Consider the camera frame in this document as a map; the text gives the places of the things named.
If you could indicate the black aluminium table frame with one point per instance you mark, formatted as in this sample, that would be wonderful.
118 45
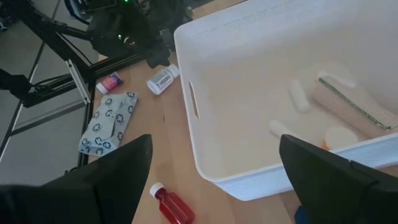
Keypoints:
56 40

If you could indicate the red liquid bottle white cap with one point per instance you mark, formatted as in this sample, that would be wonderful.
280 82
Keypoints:
174 207

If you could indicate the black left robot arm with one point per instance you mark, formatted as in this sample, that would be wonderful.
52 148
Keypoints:
174 12

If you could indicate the silver aluminium rail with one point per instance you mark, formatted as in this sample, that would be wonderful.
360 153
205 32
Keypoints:
79 82

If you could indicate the white perforated plastic basket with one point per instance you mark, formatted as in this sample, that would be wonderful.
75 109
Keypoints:
248 93

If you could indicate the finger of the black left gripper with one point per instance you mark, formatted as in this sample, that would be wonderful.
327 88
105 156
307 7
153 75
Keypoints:
158 59

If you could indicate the white pill bottle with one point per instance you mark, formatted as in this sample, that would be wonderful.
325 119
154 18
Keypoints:
161 80

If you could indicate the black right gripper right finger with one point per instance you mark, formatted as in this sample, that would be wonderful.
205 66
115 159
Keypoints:
335 189

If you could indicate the orange pill bottle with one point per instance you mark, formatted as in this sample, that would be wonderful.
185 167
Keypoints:
340 137

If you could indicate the small white gauze roll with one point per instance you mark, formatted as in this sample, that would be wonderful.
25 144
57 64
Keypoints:
299 95
279 127

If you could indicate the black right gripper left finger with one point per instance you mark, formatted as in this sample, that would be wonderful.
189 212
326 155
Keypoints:
93 193

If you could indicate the dark blue cloth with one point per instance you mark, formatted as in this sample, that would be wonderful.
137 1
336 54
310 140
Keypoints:
301 216

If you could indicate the grey patterned pouch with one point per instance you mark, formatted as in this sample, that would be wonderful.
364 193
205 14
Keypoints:
107 124

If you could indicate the small pink labelled bottle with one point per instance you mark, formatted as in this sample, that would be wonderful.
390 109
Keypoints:
110 82

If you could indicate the beige elastic bandage roll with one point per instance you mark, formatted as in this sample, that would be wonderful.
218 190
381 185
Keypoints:
348 109

